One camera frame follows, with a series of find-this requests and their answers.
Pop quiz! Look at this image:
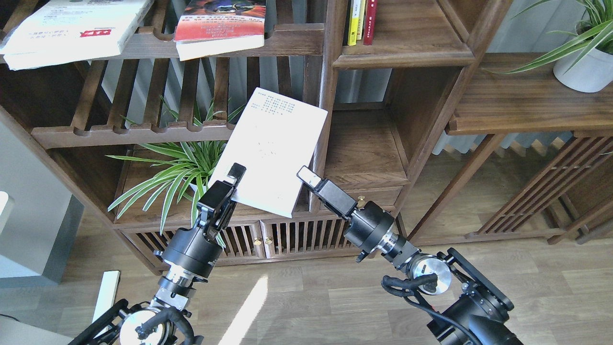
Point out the spider plant white pot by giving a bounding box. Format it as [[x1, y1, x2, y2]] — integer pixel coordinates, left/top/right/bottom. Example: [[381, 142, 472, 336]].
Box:
[[106, 96, 250, 251]]

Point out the pale lilac white book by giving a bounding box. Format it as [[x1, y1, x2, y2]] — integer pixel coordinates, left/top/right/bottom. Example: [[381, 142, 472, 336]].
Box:
[[209, 88, 328, 218]]

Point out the right slatted cabinet door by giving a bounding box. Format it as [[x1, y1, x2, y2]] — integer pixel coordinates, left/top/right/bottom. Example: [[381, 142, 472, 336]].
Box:
[[261, 215, 361, 260]]

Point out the potted plant white pot right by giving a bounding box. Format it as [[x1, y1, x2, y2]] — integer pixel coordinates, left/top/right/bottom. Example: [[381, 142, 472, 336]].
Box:
[[503, 0, 613, 93]]

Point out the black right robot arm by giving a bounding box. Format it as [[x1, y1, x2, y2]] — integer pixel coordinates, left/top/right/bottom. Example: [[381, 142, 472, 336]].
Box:
[[297, 167, 521, 345]]

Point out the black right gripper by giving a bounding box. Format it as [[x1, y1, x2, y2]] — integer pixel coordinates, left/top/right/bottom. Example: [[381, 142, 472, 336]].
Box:
[[297, 166, 396, 256]]

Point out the small drawer brass knob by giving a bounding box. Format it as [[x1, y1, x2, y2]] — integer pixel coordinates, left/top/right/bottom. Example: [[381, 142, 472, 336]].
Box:
[[319, 186, 404, 211]]

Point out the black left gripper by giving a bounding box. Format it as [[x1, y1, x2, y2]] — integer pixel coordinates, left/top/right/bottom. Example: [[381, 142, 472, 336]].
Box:
[[162, 163, 247, 279]]

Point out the large white book red stamp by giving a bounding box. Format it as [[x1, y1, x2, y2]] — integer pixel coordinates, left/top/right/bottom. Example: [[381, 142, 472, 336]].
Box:
[[1, 0, 152, 70]]

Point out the white table leg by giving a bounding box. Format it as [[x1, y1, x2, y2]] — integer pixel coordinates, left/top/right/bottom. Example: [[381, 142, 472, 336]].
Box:
[[92, 270, 120, 322]]

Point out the left slatted cabinet door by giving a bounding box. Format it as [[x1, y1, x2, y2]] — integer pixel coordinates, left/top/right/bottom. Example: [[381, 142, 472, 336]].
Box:
[[120, 222, 266, 274]]

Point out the red orange cover book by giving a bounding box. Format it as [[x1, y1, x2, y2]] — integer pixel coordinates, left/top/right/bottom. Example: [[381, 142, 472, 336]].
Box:
[[174, 0, 266, 61]]

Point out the slatted cabinet door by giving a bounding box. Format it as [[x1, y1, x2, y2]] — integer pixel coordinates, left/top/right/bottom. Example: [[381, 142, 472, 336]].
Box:
[[261, 215, 361, 260], [120, 222, 266, 274]]

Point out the dark red upright book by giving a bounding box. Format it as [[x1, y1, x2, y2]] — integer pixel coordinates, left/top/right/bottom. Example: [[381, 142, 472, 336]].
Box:
[[362, 0, 377, 46]]

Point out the dark wooden bookshelf cabinet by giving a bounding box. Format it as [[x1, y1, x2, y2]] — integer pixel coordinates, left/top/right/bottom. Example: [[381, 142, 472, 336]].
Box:
[[1, 0, 511, 271]]

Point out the cream thin upright book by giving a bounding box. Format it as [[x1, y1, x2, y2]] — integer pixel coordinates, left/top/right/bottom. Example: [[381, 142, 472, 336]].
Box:
[[356, 0, 366, 41]]

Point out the wooden side table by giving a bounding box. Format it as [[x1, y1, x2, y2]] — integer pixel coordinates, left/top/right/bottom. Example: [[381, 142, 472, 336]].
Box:
[[408, 53, 612, 245]]

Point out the yellow upright book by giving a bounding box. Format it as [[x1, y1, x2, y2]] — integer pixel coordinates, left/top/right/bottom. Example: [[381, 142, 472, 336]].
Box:
[[346, 0, 361, 46]]

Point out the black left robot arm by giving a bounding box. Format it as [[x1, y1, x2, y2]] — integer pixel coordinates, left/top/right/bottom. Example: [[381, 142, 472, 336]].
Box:
[[71, 163, 246, 345]]

